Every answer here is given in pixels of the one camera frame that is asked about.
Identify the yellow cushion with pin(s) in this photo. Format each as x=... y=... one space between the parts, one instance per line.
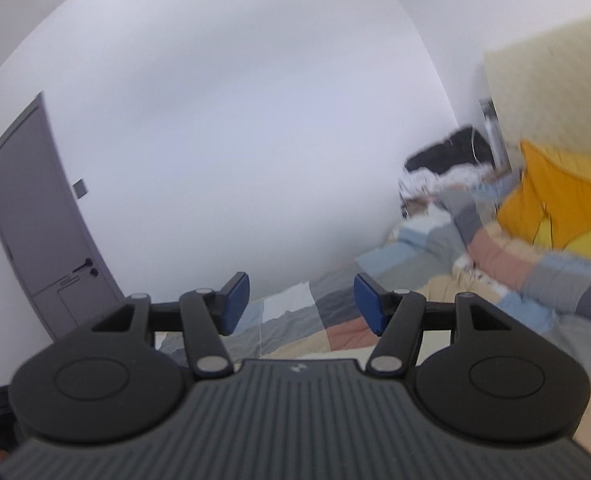
x=540 y=200

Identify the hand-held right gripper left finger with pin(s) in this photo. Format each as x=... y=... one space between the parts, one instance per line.
x=235 y=302

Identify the cream padded headboard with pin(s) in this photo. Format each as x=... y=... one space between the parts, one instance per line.
x=565 y=85

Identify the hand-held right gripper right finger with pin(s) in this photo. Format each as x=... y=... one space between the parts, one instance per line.
x=368 y=302

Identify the white garment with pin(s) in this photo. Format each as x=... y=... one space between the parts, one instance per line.
x=425 y=177

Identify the black garment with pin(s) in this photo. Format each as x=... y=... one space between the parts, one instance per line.
x=450 y=150

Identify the patchwork quilt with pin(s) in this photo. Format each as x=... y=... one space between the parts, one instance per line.
x=500 y=260

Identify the grey door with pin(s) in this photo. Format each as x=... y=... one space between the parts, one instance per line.
x=30 y=200

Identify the grey light switch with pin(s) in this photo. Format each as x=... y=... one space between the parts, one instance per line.
x=80 y=188

